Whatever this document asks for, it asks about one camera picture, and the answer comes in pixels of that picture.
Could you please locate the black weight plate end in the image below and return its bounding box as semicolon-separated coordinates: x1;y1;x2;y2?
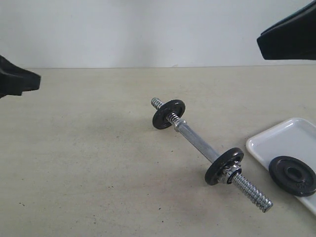
151;97;186;130

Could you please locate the black weight plate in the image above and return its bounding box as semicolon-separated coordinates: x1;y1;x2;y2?
204;147;244;186
269;156;316;197

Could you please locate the chrome threaded dumbbell bar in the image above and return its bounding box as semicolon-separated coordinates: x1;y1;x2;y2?
151;97;274;213

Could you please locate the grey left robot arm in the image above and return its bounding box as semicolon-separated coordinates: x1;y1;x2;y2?
0;55;41;98

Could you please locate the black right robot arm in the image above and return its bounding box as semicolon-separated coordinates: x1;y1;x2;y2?
257;1;316;61

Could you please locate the chrome spin-lock collar nut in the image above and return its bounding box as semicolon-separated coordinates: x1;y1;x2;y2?
221;161;242;184

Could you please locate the white rectangular tray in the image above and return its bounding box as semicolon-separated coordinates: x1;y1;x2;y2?
246;118;316;213

